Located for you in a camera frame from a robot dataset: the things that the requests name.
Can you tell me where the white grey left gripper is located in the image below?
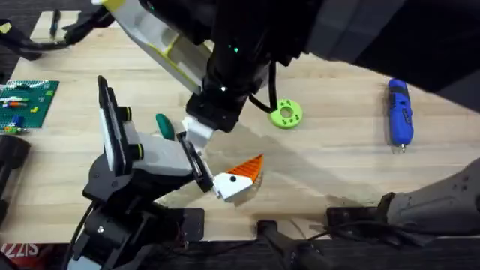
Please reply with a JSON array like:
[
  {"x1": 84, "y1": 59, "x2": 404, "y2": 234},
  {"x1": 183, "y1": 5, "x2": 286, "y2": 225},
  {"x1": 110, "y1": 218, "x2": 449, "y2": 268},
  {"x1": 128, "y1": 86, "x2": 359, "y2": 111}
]
[{"x1": 118, "y1": 106, "x2": 265, "y2": 203}]

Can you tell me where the blue electric screwdriver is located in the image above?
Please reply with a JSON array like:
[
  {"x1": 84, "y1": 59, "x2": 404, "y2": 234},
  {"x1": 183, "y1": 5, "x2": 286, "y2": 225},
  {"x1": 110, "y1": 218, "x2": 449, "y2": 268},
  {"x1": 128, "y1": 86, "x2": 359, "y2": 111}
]
[{"x1": 387, "y1": 77, "x2": 415, "y2": 155}]

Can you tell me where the green disc with holes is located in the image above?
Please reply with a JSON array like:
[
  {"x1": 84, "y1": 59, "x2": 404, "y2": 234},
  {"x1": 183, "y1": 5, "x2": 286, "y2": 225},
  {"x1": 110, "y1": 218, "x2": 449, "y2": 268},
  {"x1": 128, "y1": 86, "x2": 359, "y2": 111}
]
[{"x1": 268, "y1": 97, "x2": 304, "y2": 131}]

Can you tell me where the black upright left wrist plate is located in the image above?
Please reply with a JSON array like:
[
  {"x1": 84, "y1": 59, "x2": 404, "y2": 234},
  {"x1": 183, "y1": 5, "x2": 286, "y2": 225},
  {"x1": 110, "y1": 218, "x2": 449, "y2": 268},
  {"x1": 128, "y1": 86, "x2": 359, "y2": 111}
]
[{"x1": 97, "y1": 74, "x2": 129, "y2": 178}]

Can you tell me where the green board with toy blocks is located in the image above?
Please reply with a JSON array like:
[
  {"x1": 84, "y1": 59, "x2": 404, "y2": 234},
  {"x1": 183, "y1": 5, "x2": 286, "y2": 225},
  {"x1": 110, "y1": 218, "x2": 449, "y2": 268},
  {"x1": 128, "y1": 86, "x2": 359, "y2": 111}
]
[{"x1": 0, "y1": 79, "x2": 60, "y2": 135}]

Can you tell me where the black cylindrical object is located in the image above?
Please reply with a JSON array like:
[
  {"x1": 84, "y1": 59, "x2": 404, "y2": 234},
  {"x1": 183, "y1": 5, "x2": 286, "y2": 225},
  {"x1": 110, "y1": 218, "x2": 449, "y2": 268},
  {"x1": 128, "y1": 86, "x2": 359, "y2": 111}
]
[{"x1": 0, "y1": 134, "x2": 32, "y2": 227}]

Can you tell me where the dark pen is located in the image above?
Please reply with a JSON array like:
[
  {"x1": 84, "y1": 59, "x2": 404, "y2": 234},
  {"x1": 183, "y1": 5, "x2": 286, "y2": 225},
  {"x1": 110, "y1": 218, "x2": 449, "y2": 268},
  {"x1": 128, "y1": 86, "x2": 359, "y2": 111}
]
[{"x1": 49, "y1": 9, "x2": 62, "y2": 41}]

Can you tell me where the red printed box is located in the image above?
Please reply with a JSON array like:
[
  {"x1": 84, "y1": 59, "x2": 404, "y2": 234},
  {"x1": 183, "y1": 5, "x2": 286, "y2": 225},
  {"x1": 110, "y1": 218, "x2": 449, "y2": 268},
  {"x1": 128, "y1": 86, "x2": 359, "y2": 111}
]
[{"x1": 0, "y1": 242, "x2": 58, "y2": 270}]

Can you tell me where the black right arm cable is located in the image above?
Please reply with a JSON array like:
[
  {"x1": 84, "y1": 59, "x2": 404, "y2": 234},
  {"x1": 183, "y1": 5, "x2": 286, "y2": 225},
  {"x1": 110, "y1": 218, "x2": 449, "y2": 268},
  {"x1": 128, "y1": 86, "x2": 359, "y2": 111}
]
[{"x1": 247, "y1": 61, "x2": 281, "y2": 115}]

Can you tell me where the black cable bundle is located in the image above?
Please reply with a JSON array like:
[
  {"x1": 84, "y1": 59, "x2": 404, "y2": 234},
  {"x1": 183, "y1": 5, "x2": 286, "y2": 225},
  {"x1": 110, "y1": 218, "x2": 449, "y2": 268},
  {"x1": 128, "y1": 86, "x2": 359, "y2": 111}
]
[{"x1": 0, "y1": 9, "x2": 116, "y2": 62}]

